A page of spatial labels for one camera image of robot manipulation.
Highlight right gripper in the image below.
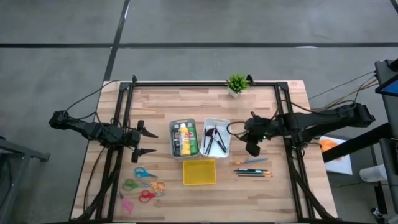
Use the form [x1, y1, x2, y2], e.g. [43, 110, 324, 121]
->
[244, 116, 278, 157]

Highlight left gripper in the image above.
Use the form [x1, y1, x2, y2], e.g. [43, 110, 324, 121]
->
[123, 120, 159, 164]

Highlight thin black paintbrush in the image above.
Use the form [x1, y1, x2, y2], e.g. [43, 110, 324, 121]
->
[238, 174, 274, 179]

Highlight blue handled scissors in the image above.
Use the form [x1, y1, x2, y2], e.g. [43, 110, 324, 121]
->
[133, 166, 158, 180]

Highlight black paint bottle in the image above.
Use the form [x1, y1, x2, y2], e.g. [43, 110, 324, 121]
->
[172, 123, 182, 157]

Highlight green handled scissors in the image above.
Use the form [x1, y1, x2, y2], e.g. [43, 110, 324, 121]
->
[122, 178, 150, 192]

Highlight yellow paint bottle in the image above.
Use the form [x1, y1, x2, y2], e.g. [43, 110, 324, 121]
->
[179, 123, 192, 157]

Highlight orange handled scissors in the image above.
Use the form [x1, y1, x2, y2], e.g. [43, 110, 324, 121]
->
[143, 180, 167, 194]

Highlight wide fluffy black brush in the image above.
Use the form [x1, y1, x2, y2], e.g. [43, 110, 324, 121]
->
[205, 126, 228, 153]

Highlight green paint bottle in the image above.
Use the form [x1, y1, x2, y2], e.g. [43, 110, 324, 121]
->
[188, 123, 199, 156]

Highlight red handled scissors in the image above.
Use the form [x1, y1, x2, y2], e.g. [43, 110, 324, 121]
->
[138, 189, 166, 203]

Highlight pink handled scissors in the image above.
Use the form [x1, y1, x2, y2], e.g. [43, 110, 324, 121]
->
[118, 192, 135, 216]

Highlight white plastic bin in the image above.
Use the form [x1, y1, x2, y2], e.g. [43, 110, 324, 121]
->
[199, 117, 233, 159]

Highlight yellow slotted plastic basket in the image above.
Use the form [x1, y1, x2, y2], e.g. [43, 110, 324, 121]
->
[182, 159, 217, 187]

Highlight small green potted plant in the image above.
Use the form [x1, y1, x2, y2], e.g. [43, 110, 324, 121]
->
[225, 73, 251, 99]

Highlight orange cloth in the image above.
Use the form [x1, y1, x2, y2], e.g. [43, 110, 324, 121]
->
[319, 139, 343, 160]

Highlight white paper sheet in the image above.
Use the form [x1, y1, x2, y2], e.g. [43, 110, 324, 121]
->
[318, 136, 354, 175]

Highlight black diagonal beam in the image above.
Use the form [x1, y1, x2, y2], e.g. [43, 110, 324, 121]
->
[322, 123, 393, 163]

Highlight grey metal rack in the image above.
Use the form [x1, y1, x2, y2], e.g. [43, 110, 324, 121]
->
[0, 136, 51, 224]

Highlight white paper roll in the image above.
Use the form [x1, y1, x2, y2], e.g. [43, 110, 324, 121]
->
[359, 164, 388, 183]

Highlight black caster wheel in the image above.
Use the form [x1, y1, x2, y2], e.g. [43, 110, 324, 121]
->
[371, 207, 388, 224]

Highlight black equipment stand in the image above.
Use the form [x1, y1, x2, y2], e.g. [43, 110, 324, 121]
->
[374, 58, 398, 224]

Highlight blue screen tablet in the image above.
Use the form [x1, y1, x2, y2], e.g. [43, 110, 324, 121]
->
[375, 73, 398, 97]

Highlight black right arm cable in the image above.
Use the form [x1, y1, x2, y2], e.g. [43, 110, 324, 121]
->
[226, 110, 312, 137]

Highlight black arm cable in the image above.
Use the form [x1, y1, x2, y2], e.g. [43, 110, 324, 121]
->
[63, 80, 121, 124]
[226, 110, 312, 137]

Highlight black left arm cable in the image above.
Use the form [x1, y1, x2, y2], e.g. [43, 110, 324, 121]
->
[63, 80, 121, 124]

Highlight black metal rig frame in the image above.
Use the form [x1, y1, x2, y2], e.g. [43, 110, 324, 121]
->
[71, 74, 338, 224]

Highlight black floor cable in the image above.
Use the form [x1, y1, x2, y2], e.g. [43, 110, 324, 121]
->
[307, 70, 377, 101]

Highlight tan floor cable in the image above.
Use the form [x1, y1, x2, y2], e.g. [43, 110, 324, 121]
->
[313, 79, 379, 110]

